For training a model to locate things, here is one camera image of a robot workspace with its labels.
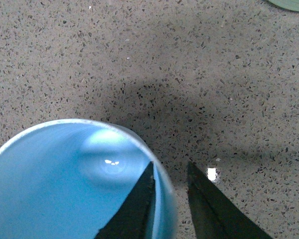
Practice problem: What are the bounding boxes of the light blue plastic cup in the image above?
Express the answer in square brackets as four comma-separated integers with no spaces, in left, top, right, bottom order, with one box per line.
[0,119,177,239]

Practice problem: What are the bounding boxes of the green plastic bowl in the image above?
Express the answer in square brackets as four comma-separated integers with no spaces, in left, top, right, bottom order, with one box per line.
[268,0,299,12]

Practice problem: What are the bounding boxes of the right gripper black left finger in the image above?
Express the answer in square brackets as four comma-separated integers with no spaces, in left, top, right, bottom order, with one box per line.
[95,162,155,239]

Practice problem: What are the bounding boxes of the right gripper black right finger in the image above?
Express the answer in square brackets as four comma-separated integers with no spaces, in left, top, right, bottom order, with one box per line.
[187,162,271,239]

